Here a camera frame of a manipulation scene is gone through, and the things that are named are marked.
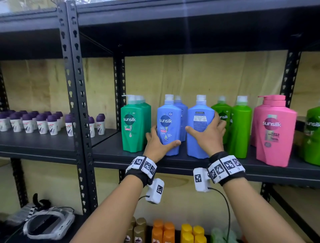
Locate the person's left hand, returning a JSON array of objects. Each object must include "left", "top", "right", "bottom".
[{"left": 143, "top": 125, "right": 182, "bottom": 163}]

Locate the person's right hand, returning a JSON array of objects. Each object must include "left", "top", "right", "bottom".
[{"left": 185, "top": 111, "right": 227, "bottom": 157}]

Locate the small blue shampoo bottle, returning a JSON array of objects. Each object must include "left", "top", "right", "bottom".
[{"left": 186, "top": 94, "right": 215, "bottom": 160}]

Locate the large blue shampoo bottle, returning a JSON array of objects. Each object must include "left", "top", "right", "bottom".
[
  {"left": 174, "top": 95, "right": 188, "bottom": 142},
  {"left": 157, "top": 94, "right": 182, "bottom": 156}
]

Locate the large teal shampoo bottle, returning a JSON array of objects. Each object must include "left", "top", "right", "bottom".
[
  {"left": 121, "top": 94, "right": 145, "bottom": 153},
  {"left": 136, "top": 95, "right": 150, "bottom": 147},
  {"left": 140, "top": 96, "right": 152, "bottom": 136}
]

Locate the large green shampoo bottle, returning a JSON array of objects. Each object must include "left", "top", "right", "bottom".
[
  {"left": 300, "top": 106, "right": 320, "bottom": 166},
  {"left": 211, "top": 96, "right": 232, "bottom": 145},
  {"left": 227, "top": 96, "right": 252, "bottom": 159}
]

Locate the large pink shampoo bottle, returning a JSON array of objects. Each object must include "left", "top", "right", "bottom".
[
  {"left": 255, "top": 94, "right": 298, "bottom": 168},
  {"left": 251, "top": 105, "right": 263, "bottom": 147}
]

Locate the person's right forearm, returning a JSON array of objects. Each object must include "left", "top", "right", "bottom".
[{"left": 222, "top": 177, "right": 307, "bottom": 243}]

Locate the person's left forearm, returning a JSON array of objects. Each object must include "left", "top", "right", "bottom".
[{"left": 70, "top": 174, "right": 144, "bottom": 243}]

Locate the left wristband with marker tags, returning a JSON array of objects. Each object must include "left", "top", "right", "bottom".
[{"left": 124, "top": 156, "right": 157, "bottom": 188}]

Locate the wristband with marker tags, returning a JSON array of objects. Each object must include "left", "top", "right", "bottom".
[
  {"left": 124, "top": 156, "right": 157, "bottom": 188},
  {"left": 207, "top": 151, "right": 247, "bottom": 187}
]

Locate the right wristband with marker tags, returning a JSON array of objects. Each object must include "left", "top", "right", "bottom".
[{"left": 207, "top": 151, "right": 247, "bottom": 187}]

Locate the white plastic device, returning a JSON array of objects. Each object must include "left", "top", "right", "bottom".
[{"left": 23, "top": 208, "right": 75, "bottom": 241}]

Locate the group of purple-capped deodorants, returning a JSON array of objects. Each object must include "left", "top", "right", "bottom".
[{"left": 0, "top": 110, "right": 106, "bottom": 138}]

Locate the row of small packs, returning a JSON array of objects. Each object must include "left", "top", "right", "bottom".
[{"left": 6, "top": 203, "right": 35, "bottom": 226}]

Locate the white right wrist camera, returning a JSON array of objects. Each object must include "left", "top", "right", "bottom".
[{"left": 193, "top": 167, "right": 212, "bottom": 193}]

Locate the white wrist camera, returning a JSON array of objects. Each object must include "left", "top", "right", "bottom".
[
  {"left": 145, "top": 178, "right": 165, "bottom": 205},
  {"left": 193, "top": 167, "right": 212, "bottom": 193}
]

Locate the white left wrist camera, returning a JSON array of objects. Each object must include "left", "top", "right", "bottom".
[{"left": 145, "top": 178, "right": 165, "bottom": 205}]

